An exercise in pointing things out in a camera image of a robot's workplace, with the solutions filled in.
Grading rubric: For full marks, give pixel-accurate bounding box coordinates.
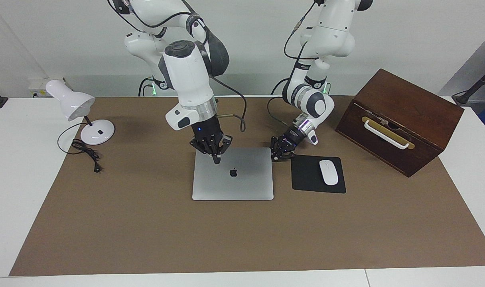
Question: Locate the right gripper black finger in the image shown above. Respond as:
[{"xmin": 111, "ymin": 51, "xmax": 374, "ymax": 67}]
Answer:
[
  {"xmin": 217, "ymin": 136, "xmax": 233, "ymax": 164},
  {"xmin": 189, "ymin": 140, "xmax": 217, "ymax": 164}
]

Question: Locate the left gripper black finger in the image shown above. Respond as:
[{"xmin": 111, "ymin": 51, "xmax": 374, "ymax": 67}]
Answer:
[
  {"xmin": 270, "ymin": 136, "xmax": 284, "ymax": 161},
  {"xmin": 275, "ymin": 145, "xmax": 296, "ymax": 161}
]

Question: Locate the grey laptop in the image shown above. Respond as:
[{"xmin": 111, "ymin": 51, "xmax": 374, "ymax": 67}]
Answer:
[{"xmin": 192, "ymin": 147, "xmax": 274, "ymax": 201}]

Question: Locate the black mouse pad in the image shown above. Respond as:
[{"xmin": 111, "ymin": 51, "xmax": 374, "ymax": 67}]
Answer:
[{"xmin": 291, "ymin": 155, "xmax": 347, "ymax": 194}]

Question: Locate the white computer mouse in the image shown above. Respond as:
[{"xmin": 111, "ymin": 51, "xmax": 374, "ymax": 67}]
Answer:
[{"xmin": 319, "ymin": 160, "xmax": 339, "ymax": 186}]

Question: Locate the brown table mat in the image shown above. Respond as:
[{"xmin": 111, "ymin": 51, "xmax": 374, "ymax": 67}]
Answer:
[{"xmin": 9, "ymin": 96, "xmax": 485, "ymax": 277}]

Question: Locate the dark brown wooden box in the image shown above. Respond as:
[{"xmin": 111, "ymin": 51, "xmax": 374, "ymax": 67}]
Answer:
[{"xmin": 335, "ymin": 69, "xmax": 465, "ymax": 178}]

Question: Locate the white desk lamp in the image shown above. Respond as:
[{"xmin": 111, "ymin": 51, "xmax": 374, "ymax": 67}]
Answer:
[{"xmin": 45, "ymin": 79, "xmax": 115, "ymax": 146}]

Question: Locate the white power strip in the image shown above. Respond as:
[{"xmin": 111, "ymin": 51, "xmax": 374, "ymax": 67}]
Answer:
[{"xmin": 28, "ymin": 78, "xmax": 67, "ymax": 98}]

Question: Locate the black stand pole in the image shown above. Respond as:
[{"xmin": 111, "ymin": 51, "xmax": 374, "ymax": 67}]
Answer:
[{"xmin": 452, "ymin": 64, "xmax": 485, "ymax": 106}]

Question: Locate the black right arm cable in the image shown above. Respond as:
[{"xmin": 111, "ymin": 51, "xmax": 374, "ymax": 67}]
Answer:
[{"xmin": 107, "ymin": 0, "xmax": 247, "ymax": 133}]

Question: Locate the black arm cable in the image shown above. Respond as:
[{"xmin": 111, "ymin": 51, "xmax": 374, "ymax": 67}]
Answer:
[
  {"xmin": 107, "ymin": 0, "xmax": 247, "ymax": 133},
  {"xmin": 266, "ymin": 0, "xmax": 321, "ymax": 132}
]

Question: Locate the white box handle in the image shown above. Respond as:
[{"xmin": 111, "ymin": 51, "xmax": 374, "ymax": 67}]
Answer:
[{"xmin": 364, "ymin": 120, "xmax": 410, "ymax": 150}]

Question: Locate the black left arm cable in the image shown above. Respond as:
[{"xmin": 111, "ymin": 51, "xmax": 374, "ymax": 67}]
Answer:
[{"xmin": 266, "ymin": 0, "xmax": 321, "ymax": 132}]

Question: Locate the brass handle plate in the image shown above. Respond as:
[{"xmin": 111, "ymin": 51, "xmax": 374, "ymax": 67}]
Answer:
[{"xmin": 361, "ymin": 116, "xmax": 415, "ymax": 150}]

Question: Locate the black lamp power cable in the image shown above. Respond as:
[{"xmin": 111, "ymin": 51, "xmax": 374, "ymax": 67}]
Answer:
[{"xmin": 57, "ymin": 122, "xmax": 103, "ymax": 173}]

